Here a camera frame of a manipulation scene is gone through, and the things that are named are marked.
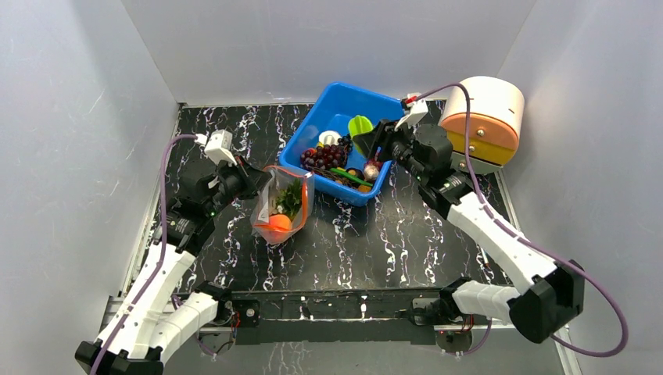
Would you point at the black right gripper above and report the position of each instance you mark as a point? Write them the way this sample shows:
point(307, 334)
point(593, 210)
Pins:
point(388, 143)

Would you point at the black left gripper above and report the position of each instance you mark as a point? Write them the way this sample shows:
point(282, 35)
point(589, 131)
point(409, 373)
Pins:
point(254, 179)

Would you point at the green toy starfruit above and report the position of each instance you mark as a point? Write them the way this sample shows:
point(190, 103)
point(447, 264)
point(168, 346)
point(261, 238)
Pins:
point(359, 125)

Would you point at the clear zip top bag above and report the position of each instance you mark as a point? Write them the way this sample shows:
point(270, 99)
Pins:
point(282, 176)

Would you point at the toy pineapple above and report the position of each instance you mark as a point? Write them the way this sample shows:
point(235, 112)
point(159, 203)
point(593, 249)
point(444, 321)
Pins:
point(289, 200)

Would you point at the toy peach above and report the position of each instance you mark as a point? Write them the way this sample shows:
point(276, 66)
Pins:
point(279, 227)

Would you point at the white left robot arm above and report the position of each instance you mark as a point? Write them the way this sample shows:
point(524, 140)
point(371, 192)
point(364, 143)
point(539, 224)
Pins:
point(140, 338)

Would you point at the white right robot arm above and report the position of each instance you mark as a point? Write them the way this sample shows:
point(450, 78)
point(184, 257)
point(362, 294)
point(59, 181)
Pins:
point(451, 195)

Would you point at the black grape bunch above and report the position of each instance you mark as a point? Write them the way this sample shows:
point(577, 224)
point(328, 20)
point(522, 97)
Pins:
point(345, 144)

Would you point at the toy garlic bulb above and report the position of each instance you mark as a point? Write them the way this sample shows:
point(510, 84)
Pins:
point(371, 172)

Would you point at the white toy mushroom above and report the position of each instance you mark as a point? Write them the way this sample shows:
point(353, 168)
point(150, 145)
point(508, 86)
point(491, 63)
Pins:
point(328, 137)

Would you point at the green toy chili pepper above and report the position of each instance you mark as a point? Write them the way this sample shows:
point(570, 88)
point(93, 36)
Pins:
point(352, 177)

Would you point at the blue plastic bin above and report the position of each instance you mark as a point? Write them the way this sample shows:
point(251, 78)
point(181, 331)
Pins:
point(336, 105)

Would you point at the dark red grape bunch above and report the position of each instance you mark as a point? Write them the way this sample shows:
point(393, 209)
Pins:
point(325, 157)

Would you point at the round drawer cabinet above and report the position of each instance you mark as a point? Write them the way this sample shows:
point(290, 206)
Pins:
point(497, 109)

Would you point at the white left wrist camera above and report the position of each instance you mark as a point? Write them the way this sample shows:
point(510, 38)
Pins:
point(217, 147)

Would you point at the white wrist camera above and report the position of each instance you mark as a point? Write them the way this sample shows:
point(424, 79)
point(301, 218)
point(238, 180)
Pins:
point(414, 109)
point(217, 147)

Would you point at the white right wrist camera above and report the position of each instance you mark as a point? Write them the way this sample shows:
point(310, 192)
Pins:
point(414, 109)

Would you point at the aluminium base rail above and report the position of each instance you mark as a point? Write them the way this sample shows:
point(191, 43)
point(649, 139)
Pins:
point(260, 317)

